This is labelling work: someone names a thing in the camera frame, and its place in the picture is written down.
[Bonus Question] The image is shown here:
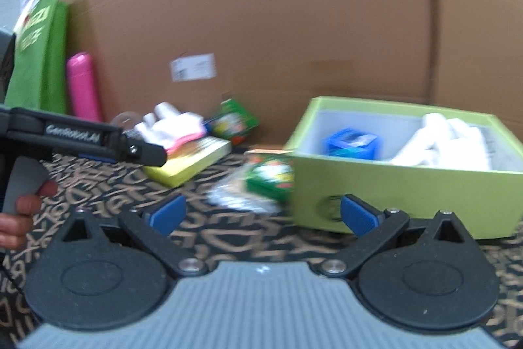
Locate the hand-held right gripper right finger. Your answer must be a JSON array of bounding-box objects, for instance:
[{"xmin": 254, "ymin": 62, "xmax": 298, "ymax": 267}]
[{"xmin": 319, "ymin": 194, "xmax": 475, "ymax": 278}]

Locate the clear plastic cup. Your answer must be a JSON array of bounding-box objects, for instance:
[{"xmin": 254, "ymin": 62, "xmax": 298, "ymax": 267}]
[{"xmin": 112, "ymin": 111, "xmax": 142, "ymax": 139}]

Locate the copper brown box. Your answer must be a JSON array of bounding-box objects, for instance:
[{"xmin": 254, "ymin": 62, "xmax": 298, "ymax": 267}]
[{"xmin": 244, "ymin": 146, "xmax": 289, "ymax": 157}]

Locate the large brown cardboard sheet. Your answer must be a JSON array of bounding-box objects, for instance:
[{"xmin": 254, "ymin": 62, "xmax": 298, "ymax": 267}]
[{"xmin": 55, "ymin": 0, "xmax": 523, "ymax": 153}]

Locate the flat yellow box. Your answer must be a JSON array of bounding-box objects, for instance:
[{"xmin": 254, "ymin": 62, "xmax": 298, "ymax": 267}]
[{"xmin": 143, "ymin": 136, "xmax": 233, "ymax": 188}]

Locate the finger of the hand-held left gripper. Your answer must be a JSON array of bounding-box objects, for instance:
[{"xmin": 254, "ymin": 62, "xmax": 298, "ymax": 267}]
[{"xmin": 116, "ymin": 136, "xmax": 168, "ymax": 167}]

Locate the white glove pink cuff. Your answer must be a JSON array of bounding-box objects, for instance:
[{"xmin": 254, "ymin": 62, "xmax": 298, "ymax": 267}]
[
  {"xmin": 135, "ymin": 101, "xmax": 207, "ymax": 157},
  {"xmin": 390, "ymin": 113, "xmax": 497, "ymax": 172}
]

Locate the light green cardboard box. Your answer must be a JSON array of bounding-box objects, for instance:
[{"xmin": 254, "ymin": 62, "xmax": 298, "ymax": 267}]
[{"xmin": 284, "ymin": 96, "xmax": 523, "ymax": 239}]

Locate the green tote bag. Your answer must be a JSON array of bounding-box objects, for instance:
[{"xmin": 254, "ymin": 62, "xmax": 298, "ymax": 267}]
[{"xmin": 4, "ymin": 0, "xmax": 69, "ymax": 116}]

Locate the pink thermos bottle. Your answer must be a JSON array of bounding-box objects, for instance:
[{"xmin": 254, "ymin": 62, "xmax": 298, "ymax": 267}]
[{"xmin": 66, "ymin": 52, "xmax": 103, "ymax": 123}]

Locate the black patterned mat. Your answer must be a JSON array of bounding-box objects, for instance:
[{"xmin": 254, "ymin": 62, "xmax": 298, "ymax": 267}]
[{"xmin": 0, "ymin": 153, "xmax": 523, "ymax": 349}]

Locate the blue cube box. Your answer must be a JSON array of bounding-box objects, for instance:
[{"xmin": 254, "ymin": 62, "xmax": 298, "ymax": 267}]
[{"xmin": 323, "ymin": 127, "xmax": 382, "ymax": 160}]

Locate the clear plastic bag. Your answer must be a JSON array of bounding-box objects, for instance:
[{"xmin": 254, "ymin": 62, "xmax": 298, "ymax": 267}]
[{"xmin": 206, "ymin": 165, "xmax": 293, "ymax": 216}]

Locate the small green box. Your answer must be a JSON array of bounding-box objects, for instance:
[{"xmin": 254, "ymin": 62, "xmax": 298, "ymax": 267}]
[{"xmin": 245, "ymin": 153, "xmax": 295, "ymax": 203}]

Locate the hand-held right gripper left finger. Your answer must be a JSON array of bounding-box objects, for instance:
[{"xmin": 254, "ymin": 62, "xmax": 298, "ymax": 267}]
[{"xmin": 59, "ymin": 194, "xmax": 209, "ymax": 278}]

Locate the white shipping label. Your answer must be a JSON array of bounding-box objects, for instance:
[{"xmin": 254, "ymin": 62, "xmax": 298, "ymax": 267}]
[{"xmin": 169, "ymin": 53, "xmax": 216, "ymax": 83}]

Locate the person's left hand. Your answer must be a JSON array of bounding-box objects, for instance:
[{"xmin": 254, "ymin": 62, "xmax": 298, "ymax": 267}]
[{"xmin": 0, "ymin": 181, "xmax": 59, "ymax": 252}]

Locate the green printed packet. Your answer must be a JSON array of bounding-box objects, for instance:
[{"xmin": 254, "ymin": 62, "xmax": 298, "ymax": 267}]
[{"xmin": 204, "ymin": 99, "xmax": 260, "ymax": 146}]

